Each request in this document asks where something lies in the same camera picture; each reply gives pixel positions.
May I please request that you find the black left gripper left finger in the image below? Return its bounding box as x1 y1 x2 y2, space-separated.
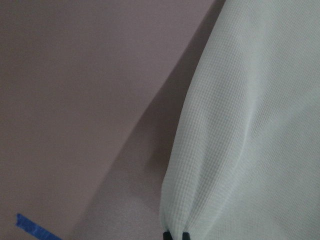
162 231 172 240

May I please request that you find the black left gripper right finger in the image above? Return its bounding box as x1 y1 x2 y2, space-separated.
182 232 190 240

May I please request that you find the olive green long-sleeve shirt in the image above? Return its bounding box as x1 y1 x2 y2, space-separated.
159 0 320 240

